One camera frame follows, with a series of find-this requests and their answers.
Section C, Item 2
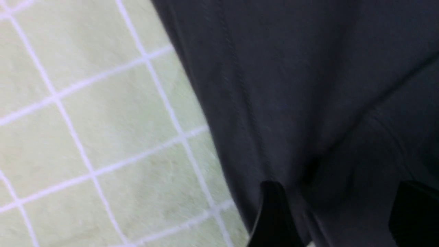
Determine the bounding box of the light green checkered tablecloth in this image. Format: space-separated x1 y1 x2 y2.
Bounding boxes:
1 0 248 247

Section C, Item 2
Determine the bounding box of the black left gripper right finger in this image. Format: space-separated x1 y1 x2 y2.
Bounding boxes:
389 181 439 247

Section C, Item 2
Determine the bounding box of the dark gray long-sleeved shirt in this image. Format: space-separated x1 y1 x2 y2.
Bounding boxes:
153 0 439 247

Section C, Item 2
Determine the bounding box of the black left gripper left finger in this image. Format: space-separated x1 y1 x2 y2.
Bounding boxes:
248 181 305 247

